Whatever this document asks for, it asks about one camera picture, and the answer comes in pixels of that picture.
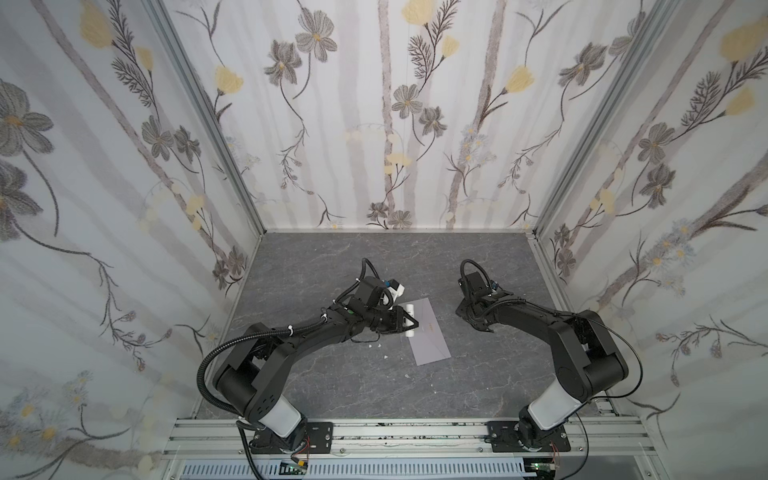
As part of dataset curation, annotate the grey paper envelope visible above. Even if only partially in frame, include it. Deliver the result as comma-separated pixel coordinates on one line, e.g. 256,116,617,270
405,298,451,366

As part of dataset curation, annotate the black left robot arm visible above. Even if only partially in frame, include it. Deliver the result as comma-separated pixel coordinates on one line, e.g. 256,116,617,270
197,276,419,442

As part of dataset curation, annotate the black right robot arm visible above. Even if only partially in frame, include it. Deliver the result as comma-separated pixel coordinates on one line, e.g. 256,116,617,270
457,272,629,432

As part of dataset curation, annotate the black corrugated cable conduit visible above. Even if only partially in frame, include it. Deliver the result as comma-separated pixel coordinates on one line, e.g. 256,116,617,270
196,326,328,480

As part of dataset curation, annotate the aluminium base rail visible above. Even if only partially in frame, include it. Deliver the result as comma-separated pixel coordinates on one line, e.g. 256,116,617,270
158,417,667,463

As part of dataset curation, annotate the white slotted cable duct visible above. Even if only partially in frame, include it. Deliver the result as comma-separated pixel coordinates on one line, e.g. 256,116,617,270
178,458,535,480

